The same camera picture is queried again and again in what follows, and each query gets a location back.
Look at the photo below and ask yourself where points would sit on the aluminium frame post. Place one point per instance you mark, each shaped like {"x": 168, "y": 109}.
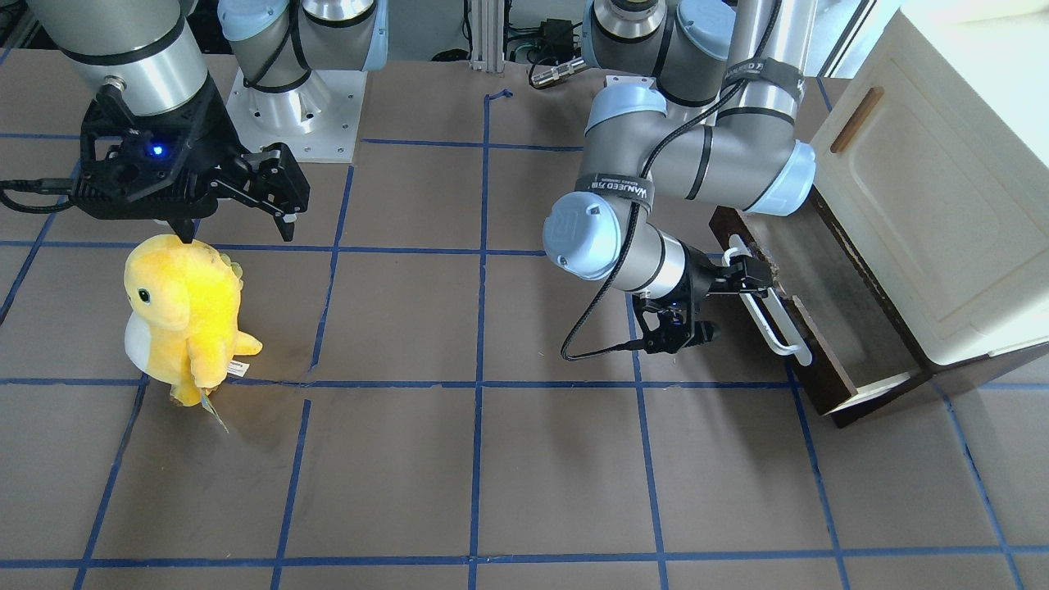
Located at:
{"x": 487, "y": 24}

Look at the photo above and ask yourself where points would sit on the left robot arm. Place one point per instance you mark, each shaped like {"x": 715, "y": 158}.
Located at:
{"x": 717, "y": 126}

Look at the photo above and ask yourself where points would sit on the white drawer handle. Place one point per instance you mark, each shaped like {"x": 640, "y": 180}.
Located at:
{"x": 777, "y": 327}

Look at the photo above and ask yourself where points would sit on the dark wooden drawer cabinet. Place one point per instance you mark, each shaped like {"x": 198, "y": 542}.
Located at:
{"x": 967, "y": 385}

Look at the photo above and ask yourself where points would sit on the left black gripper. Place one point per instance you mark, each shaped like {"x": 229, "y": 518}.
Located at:
{"x": 702, "y": 275}

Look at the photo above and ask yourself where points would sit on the yellow plush dinosaur toy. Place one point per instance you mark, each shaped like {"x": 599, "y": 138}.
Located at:
{"x": 183, "y": 330}

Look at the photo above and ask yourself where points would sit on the cream plastic storage box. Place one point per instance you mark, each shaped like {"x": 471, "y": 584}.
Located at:
{"x": 934, "y": 160}

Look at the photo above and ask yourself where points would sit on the black power adapter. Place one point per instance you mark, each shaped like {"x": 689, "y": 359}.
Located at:
{"x": 556, "y": 35}

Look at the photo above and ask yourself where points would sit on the wooden drawer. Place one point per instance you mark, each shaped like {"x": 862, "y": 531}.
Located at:
{"x": 784, "y": 242}

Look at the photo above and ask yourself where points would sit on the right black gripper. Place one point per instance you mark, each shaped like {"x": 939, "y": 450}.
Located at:
{"x": 215, "y": 131}

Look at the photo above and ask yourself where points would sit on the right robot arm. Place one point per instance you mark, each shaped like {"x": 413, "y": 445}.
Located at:
{"x": 148, "y": 50}

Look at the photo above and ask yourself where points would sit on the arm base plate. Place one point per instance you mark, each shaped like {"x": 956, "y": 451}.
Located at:
{"x": 318, "y": 120}
{"x": 643, "y": 82}

